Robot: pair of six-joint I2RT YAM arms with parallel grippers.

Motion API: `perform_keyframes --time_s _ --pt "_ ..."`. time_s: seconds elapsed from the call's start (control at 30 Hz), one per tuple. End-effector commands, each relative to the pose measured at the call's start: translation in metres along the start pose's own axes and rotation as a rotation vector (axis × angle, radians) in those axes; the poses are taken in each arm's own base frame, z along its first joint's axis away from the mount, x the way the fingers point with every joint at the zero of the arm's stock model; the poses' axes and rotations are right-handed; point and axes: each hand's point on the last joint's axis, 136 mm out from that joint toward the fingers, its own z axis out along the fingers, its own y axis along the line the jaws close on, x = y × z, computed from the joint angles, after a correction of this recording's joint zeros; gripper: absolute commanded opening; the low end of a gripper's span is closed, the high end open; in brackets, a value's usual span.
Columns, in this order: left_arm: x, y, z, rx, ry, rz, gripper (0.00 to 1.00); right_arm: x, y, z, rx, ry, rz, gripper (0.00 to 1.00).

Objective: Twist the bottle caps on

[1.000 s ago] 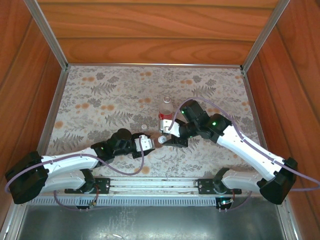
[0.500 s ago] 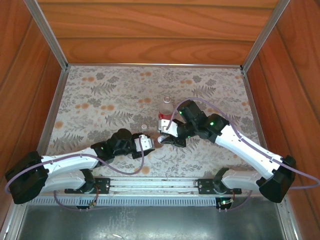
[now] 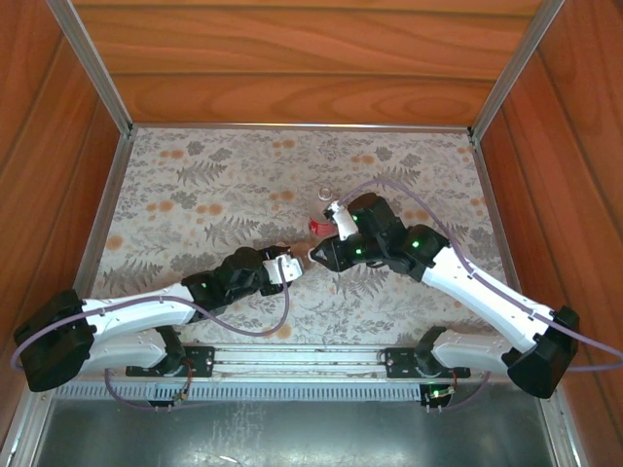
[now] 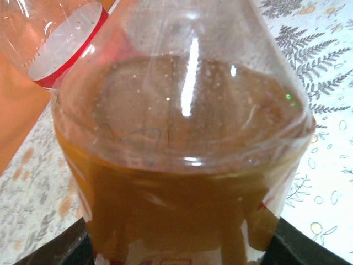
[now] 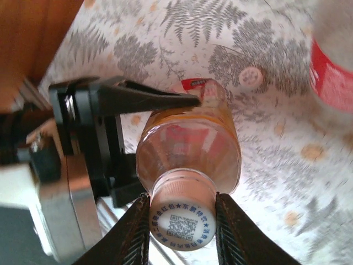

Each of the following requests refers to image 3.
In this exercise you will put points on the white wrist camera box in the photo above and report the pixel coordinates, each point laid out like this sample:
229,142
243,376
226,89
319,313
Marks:
292,267
343,224

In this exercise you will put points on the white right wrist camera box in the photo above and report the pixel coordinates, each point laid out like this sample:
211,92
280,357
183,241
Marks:
343,224

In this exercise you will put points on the floral print tablecloth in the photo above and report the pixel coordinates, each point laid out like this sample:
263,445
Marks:
160,194

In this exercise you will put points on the aluminium frame rail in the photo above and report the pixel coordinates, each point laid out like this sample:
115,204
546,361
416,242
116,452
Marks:
487,185
96,233
26,428
560,428
292,126

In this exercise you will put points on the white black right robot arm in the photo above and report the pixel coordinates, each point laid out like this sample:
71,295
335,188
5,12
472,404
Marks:
487,292

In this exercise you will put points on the aluminium frame post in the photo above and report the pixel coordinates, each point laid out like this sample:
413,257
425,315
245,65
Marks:
96,68
512,68

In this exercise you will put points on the steel sheet panel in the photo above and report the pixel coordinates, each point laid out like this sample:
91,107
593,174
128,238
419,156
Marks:
292,433

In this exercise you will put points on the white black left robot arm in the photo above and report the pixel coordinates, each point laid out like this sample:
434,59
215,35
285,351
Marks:
136,311

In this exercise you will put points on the aluminium mounting rail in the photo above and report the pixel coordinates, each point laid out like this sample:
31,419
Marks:
292,355

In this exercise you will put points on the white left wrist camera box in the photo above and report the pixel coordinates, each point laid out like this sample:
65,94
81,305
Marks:
292,267

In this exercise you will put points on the small circuit board green light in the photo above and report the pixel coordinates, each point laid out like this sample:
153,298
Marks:
438,393

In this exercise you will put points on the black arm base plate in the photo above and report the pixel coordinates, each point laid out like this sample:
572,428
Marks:
401,362
141,370

